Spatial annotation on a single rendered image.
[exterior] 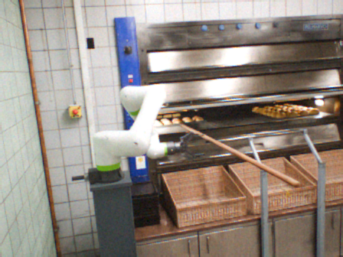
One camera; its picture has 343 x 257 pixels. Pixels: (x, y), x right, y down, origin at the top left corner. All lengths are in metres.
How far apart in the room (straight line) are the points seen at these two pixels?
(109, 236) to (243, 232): 1.21
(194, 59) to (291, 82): 0.93
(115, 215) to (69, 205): 1.23
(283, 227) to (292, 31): 1.68
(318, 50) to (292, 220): 1.53
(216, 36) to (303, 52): 0.83
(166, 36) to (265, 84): 0.97
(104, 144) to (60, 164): 1.21
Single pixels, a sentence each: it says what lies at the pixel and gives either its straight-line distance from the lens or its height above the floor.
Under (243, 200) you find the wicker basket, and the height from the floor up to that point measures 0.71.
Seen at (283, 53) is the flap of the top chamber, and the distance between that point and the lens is 3.14.
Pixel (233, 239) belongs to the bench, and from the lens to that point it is 2.66.
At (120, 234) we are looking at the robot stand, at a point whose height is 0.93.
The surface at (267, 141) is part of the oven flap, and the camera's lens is 3.14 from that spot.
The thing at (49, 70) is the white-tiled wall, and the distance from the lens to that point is 2.72.
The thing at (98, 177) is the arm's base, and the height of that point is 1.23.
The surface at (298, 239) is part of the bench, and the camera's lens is 2.93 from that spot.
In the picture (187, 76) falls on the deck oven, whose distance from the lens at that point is 2.80.
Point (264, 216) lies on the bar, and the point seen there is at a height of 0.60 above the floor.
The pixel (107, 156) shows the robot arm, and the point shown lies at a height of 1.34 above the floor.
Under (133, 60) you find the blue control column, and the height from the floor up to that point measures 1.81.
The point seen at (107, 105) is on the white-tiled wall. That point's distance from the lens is 2.71.
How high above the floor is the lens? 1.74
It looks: 11 degrees down
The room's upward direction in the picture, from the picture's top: 4 degrees counter-clockwise
